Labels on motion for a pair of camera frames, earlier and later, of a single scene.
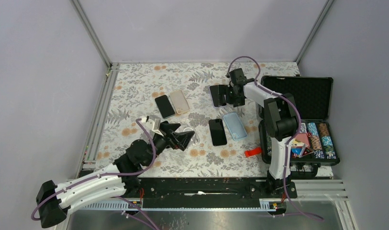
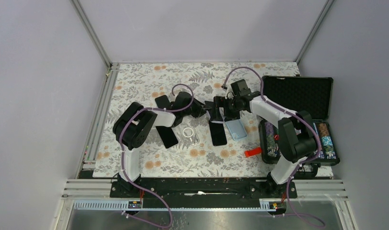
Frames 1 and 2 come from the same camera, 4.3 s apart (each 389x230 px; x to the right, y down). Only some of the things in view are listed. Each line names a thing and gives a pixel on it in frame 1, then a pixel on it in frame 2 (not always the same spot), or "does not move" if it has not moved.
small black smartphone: (165, 106) does not move
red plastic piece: (253, 151) does not move
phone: (212, 92) -> (215, 123)
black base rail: (210, 192) does not move
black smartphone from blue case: (217, 132) does not move
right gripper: (223, 89) -> (222, 101)
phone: (234, 126) does not move
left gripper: (182, 139) -> (199, 110)
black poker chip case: (313, 96) does not move
